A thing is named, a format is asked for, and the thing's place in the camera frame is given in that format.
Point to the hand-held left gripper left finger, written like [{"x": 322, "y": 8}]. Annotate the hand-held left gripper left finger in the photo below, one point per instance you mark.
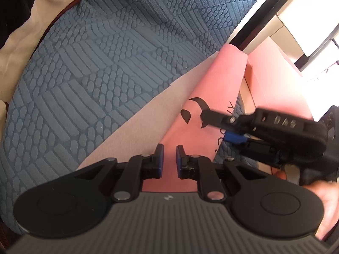
[{"x": 159, "y": 161}]

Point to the blue textured chair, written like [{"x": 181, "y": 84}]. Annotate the blue textured chair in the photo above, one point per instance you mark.
[{"x": 106, "y": 58}]

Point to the pink cloth dust bag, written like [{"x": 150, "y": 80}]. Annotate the pink cloth dust bag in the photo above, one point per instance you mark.
[{"x": 217, "y": 79}]

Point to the pink shoe box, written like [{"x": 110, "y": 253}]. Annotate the pink shoe box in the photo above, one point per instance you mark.
[{"x": 278, "y": 84}]

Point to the white folding chair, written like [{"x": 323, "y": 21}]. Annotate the white folding chair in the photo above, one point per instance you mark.
[{"x": 304, "y": 18}]

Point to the striped fleece blanket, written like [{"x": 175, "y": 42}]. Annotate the striped fleece blanket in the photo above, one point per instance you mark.
[{"x": 16, "y": 45}]

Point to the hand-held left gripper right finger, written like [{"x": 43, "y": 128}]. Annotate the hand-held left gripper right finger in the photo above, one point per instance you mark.
[{"x": 180, "y": 161}]

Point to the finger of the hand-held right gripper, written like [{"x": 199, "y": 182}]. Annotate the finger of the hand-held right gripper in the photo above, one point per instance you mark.
[
  {"x": 222, "y": 120},
  {"x": 234, "y": 137}
]

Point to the person's right hand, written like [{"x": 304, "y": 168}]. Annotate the person's right hand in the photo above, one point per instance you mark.
[{"x": 328, "y": 198}]

